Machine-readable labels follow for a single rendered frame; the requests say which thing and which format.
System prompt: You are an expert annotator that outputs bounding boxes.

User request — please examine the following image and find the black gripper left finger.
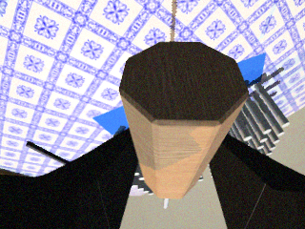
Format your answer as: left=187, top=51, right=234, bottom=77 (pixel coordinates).
left=0, top=127, right=138, bottom=229

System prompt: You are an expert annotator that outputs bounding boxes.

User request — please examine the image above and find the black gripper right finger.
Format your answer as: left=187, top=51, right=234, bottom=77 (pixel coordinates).
left=209, top=135, right=305, bottom=229

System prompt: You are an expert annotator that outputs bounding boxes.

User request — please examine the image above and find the black thin rod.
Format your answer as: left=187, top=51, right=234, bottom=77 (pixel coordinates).
left=26, top=141, right=70, bottom=165

